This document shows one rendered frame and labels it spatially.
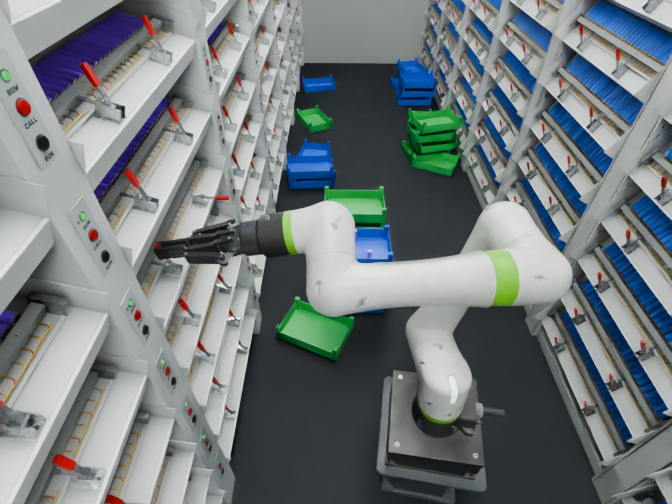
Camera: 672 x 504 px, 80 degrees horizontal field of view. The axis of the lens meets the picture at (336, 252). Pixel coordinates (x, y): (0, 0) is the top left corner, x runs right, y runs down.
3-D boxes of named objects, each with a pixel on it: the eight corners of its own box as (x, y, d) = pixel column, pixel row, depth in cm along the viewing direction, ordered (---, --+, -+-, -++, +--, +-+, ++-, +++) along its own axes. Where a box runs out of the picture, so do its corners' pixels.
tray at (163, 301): (221, 181, 128) (226, 157, 122) (162, 344, 85) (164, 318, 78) (155, 163, 124) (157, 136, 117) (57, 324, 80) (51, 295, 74)
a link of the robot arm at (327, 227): (355, 209, 89) (348, 188, 79) (360, 263, 86) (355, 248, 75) (294, 218, 91) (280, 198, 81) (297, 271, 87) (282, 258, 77)
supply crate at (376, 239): (387, 237, 188) (389, 224, 183) (391, 268, 174) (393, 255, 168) (323, 236, 188) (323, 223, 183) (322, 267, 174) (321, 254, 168)
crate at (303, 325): (353, 326, 190) (354, 316, 185) (336, 361, 177) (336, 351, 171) (297, 306, 199) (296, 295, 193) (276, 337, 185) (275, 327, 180)
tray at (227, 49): (248, 47, 166) (254, 12, 157) (216, 112, 122) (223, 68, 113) (197, 29, 161) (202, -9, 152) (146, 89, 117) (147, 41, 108)
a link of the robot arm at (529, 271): (539, 271, 93) (560, 230, 85) (569, 314, 84) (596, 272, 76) (464, 276, 91) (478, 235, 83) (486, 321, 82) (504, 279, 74)
